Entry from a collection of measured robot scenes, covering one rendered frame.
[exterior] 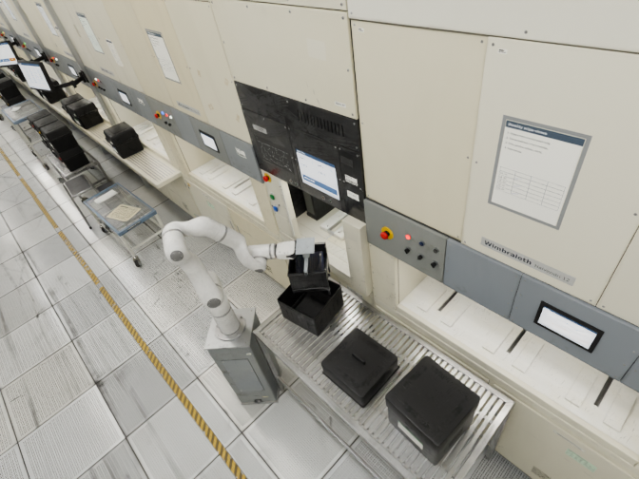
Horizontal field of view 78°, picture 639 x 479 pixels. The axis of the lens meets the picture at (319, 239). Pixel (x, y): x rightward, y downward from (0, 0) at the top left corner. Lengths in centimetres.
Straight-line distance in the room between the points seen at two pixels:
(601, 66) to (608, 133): 16
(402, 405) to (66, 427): 264
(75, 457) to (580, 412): 310
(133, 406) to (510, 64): 320
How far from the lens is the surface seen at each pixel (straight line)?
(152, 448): 328
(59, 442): 371
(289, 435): 295
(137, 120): 522
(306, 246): 209
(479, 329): 224
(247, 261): 205
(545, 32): 118
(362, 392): 204
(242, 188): 339
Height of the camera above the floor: 271
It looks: 43 degrees down
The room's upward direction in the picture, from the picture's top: 12 degrees counter-clockwise
